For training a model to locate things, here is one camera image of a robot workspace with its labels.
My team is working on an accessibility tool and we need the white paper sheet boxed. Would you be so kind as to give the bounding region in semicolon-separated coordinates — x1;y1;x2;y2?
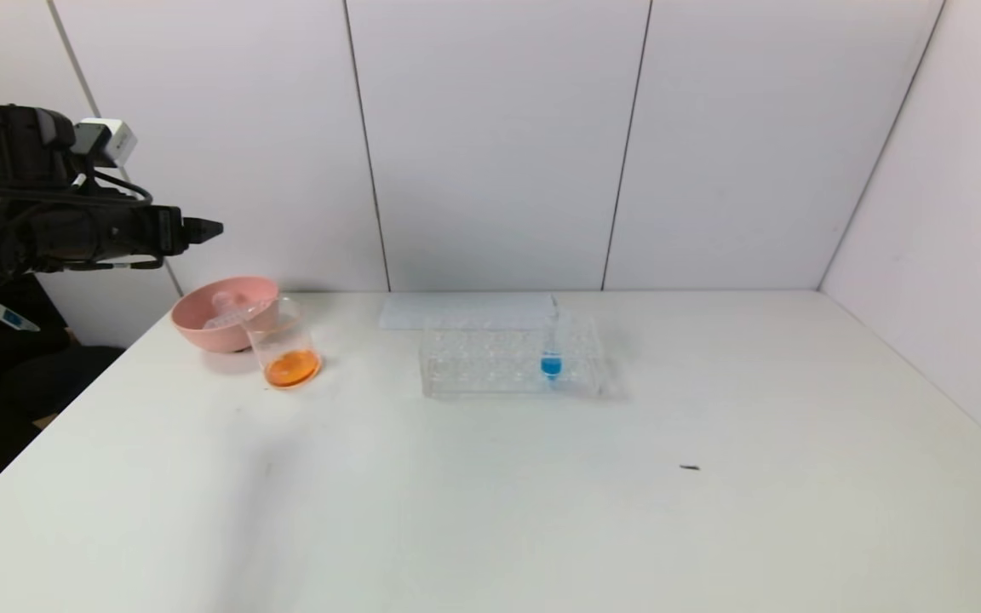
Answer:
379;295;559;331

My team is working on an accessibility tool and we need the test tube with red pigment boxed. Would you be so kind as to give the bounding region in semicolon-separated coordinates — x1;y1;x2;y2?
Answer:
211;291;274;318

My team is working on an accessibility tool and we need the pink plastic bowl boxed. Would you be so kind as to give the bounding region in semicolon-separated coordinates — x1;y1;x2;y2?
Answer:
171;276;280;353

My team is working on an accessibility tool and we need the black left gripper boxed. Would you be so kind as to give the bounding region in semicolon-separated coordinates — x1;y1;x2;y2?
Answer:
91;204;224;271

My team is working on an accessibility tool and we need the test tube with blue pigment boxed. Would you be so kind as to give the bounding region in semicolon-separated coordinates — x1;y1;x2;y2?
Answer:
540;306;565;381

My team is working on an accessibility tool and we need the clear acrylic test tube rack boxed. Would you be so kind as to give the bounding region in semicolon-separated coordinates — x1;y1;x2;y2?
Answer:
420;313;606;399

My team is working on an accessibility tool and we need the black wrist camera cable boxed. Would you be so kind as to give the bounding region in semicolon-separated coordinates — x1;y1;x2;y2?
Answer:
86;169;156;207

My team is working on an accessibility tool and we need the clear glass beaker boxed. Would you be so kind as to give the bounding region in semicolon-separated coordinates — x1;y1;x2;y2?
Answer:
241;296;327;392

